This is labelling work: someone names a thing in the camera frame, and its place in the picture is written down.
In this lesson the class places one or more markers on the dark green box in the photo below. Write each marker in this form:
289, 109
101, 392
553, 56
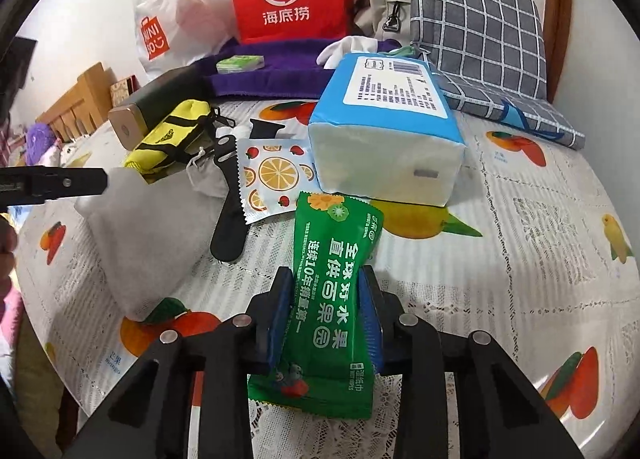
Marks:
160, 94

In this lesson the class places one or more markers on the blue tissue pack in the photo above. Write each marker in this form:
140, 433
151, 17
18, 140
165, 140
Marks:
380, 149

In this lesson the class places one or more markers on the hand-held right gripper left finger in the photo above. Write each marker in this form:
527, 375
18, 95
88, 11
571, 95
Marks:
280, 319

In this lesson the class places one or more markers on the teal plastic item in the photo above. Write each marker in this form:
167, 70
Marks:
400, 52

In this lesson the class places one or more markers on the fruit print packet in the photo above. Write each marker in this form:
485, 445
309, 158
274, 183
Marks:
277, 174

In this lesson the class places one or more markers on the small green white tissue packet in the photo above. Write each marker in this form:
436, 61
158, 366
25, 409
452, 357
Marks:
240, 64

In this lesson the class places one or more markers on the yellow black pouch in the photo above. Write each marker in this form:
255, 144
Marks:
170, 134

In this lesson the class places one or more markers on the purple plush toy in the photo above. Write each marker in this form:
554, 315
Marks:
37, 144

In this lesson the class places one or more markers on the wooden bed frame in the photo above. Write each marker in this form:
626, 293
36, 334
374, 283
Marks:
557, 14

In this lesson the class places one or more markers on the beige bag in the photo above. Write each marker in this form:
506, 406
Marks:
375, 4

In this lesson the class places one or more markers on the light grey cloth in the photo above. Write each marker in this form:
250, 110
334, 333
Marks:
145, 239

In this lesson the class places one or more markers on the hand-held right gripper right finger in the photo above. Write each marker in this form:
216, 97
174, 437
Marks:
372, 319

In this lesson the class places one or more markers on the white plastic bag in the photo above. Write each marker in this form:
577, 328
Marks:
170, 4

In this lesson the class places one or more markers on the white gloves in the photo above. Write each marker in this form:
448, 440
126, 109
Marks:
350, 46

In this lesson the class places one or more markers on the green wet wipe packet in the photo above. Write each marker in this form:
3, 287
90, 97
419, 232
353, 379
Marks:
335, 259

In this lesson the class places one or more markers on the person's left hand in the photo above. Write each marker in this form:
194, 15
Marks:
6, 249

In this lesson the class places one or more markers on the wooden headboard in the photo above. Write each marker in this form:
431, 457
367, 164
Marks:
80, 99

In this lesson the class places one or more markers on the purple towel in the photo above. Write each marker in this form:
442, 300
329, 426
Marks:
280, 79

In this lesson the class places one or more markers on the grey checked cushion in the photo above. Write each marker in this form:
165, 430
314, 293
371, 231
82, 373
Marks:
475, 29

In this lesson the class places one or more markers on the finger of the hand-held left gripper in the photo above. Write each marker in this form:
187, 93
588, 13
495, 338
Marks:
65, 182

